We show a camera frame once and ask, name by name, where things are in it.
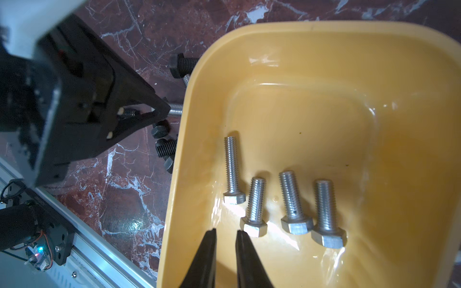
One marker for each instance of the left controller circuit board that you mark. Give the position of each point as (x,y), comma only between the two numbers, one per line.
(39,257)

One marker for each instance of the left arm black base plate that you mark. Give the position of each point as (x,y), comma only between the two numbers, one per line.
(28,219)

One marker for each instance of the silver hex bolt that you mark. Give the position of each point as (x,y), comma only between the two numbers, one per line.
(295,222)
(326,231)
(233,195)
(253,223)
(175,110)
(186,79)

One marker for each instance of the black hex bolt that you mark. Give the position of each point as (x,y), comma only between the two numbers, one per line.
(160,129)
(166,147)
(169,164)
(180,66)

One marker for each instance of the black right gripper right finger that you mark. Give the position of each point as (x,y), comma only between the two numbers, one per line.
(250,271)

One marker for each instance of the yellow plastic storage tray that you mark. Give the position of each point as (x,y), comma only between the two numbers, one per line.
(373,106)

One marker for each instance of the aluminium front rail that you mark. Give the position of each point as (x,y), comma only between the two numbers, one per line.
(93,262)

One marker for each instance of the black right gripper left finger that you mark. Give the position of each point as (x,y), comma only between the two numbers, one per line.
(202,271)

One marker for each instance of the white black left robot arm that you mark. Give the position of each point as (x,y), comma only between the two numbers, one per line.
(25,23)

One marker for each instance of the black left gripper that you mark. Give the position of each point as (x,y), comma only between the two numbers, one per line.
(56,107)

